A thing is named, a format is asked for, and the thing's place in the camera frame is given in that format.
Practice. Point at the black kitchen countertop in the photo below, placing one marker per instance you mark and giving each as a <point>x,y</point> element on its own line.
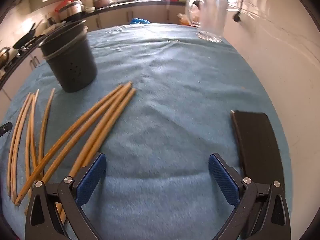
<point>140,3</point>

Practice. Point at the black wok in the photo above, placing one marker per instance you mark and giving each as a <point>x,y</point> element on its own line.
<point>23,41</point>

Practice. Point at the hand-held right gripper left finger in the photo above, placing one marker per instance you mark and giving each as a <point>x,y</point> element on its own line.
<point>91,180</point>

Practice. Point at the blue fleece table cloth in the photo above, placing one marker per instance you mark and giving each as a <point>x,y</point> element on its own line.
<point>162,105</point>

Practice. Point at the silver rice cooker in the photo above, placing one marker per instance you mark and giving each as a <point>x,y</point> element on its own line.
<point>72,10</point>

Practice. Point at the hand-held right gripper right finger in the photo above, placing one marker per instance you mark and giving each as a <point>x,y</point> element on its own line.
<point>223,180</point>

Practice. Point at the steel kettle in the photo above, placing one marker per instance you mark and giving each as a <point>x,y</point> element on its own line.
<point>4,56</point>

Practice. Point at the clear glass mug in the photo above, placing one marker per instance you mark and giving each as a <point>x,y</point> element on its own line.
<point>212,15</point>

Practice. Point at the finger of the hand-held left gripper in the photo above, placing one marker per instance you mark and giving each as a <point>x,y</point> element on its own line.
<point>5,128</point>

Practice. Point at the black rectangular case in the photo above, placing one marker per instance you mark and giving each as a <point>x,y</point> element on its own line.
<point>255,140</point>

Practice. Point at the bunch of wooden chopsticks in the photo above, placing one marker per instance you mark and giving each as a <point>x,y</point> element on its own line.
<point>117,97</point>

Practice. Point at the brown clay pot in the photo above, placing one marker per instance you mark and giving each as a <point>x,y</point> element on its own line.
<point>100,2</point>

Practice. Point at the blue plastic bag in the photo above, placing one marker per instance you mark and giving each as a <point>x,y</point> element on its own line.
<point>138,21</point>

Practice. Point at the dark grey utensil holder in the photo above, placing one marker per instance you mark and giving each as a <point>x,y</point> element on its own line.
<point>72,65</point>

